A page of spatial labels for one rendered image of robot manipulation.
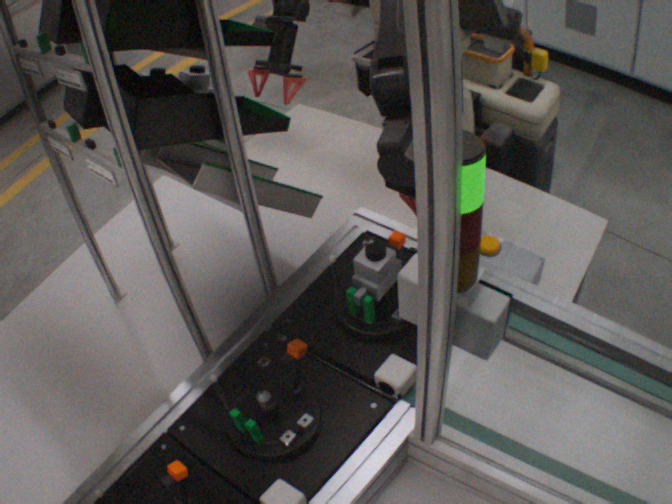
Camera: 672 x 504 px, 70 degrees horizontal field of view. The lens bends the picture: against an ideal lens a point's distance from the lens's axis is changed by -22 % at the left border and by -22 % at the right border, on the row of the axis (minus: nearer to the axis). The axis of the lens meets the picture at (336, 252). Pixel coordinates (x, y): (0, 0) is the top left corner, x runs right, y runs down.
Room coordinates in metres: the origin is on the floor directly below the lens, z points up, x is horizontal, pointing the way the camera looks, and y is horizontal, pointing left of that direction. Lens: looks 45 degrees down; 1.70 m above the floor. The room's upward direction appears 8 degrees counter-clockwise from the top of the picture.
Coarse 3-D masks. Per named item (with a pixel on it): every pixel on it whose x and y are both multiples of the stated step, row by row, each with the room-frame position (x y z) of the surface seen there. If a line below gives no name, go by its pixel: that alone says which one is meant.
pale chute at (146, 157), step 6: (204, 144) 1.00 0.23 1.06; (138, 150) 0.87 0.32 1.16; (144, 150) 0.80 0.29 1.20; (150, 150) 0.81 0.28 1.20; (156, 150) 0.81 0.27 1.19; (222, 150) 1.02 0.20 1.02; (144, 156) 0.80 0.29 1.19; (150, 156) 0.81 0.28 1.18; (156, 156) 0.81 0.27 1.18; (144, 162) 0.80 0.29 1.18; (150, 162) 0.80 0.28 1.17; (156, 162) 0.81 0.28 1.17; (162, 168) 0.81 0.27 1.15
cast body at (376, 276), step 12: (360, 252) 0.61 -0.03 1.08; (372, 252) 0.60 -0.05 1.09; (384, 252) 0.60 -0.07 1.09; (360, 264) 0.59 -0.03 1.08; (372, 264) 0.58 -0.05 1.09; (384, 264) 0.58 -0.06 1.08; (396, 264) 0.60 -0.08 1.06; (360, 276) 0.59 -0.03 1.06; (372, 276) 0.58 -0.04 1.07; (384, 276) 0.58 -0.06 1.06; (396, 276) 0.60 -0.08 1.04; (360, 288) 0.58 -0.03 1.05; (372, 288) 0.57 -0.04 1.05; (384, 288) 0.58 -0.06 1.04; (360, 300) 0.56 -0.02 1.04
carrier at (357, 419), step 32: (256, 352) 0.55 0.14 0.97; (224, 384) 0.49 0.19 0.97; (256, 384) 0.47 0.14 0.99; (320, 384) 0.47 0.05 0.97; (352, 384) 0.47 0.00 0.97; (192, 416) 0.44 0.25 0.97; (224, 416) 0.42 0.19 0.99; (256, 416) 0.42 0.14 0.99; (288, 416) 0.41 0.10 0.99; (320, 416) 0.41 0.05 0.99; (352, 416) 0.41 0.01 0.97; (384, 416) 0.41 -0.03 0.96; (192, 448) 0.38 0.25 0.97; (224, 448) 0.38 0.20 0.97; (256, 448) 0.36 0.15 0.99; (288, 448) 0.36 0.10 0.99; (320, 448) 0.36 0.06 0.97; (352, 448) 0.36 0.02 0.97; (256, 480) 0.32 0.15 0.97; (288, 480) 0.32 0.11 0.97; (320, 480) 0.31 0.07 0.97
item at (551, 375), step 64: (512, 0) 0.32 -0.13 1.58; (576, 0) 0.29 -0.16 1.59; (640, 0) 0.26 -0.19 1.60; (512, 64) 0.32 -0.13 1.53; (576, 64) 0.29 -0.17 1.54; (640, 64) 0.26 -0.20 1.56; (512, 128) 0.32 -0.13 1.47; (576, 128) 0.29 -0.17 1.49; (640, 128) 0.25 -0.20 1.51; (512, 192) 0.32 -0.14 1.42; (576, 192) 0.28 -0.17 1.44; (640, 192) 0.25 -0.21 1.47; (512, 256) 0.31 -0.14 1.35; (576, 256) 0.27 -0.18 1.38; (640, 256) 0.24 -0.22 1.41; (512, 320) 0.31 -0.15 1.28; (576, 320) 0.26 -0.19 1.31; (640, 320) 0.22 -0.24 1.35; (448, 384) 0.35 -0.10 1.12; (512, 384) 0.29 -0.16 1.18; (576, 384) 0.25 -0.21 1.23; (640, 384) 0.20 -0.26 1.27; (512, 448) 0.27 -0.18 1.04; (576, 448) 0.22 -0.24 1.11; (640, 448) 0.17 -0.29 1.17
